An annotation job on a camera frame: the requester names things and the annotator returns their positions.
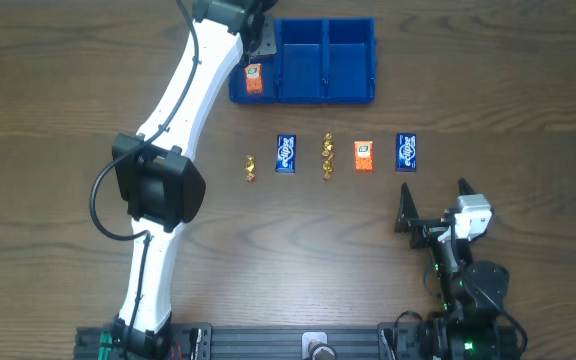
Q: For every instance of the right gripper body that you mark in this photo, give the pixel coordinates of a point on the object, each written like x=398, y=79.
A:
x=428, y=232

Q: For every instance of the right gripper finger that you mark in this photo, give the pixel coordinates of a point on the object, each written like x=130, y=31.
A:
x=465, y=189
x=407, y=210

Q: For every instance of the blue candy pack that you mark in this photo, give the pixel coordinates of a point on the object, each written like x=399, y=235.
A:
x=406, y=152
x=285, y=155

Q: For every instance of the orange candy box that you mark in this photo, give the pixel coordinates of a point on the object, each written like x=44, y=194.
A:
x=363, y=162
x=254, y=82

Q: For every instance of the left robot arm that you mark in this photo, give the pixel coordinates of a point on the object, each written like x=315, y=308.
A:
x=203, y=80

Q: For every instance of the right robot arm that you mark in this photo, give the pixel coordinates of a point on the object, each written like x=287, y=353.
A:
x=488, y=282

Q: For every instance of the blue tray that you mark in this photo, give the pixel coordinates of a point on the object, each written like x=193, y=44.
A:
x=348, y=75

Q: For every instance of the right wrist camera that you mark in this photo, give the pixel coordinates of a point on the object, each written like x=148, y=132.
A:
x=473, y=212

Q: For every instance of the mounting rail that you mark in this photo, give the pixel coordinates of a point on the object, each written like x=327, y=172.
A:
x=258, y=342

